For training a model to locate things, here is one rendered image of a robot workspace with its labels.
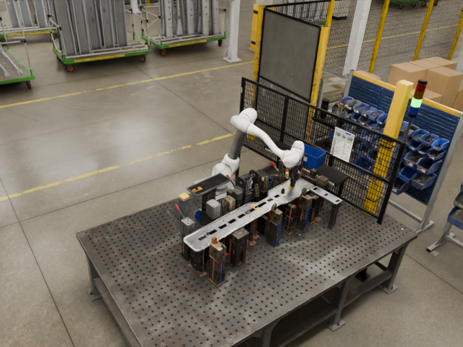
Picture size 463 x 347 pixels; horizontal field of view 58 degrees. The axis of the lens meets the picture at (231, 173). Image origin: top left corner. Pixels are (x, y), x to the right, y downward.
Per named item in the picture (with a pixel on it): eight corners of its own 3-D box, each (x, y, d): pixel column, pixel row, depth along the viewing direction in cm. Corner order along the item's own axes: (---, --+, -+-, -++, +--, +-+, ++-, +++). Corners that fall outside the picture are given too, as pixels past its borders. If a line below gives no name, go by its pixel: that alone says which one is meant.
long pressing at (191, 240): (199, 255, 301) (199, 253, 300) (180, 239, 315) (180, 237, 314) (315, 186, 384) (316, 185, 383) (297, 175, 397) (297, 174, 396)
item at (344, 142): (348, 164, 390) (355, 134, 373) (328, 154, 403) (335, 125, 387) (350, 163, 391) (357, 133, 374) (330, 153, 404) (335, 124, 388)
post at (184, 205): (184, 244, 352) (183, 202, 329) (178, 239, 357) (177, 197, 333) (191, 239, 357) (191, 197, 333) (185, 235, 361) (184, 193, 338)
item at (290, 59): (310, 173, 589) (336, 26, 481) (302, 176, 582) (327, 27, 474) (251, 135, 679) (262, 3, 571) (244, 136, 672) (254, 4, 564)
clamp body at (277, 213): (274, 248, 353) (278, 216, 334) (263, 241, 360) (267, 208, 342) (281, 244, 359) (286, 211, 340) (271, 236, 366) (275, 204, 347)
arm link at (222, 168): (208, 186, 409) (209, 166, 396) (217, 176, 423) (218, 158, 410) (222, 191, 403) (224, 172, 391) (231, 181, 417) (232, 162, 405)
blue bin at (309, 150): (315, 170, 400) (317, 158, 393) (288, 158, 415) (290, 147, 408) (324, 163, 411) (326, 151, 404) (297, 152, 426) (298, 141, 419)
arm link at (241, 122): (247, 124, 360) (254, 118, 370) (229, 115, 364) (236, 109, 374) (244, 136, 368) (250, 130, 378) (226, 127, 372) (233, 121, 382)
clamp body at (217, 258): (218, 289, 313) (220, 253, 293) (205, 278, 322) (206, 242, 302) (228, 282, 319) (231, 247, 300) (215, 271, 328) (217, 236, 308)
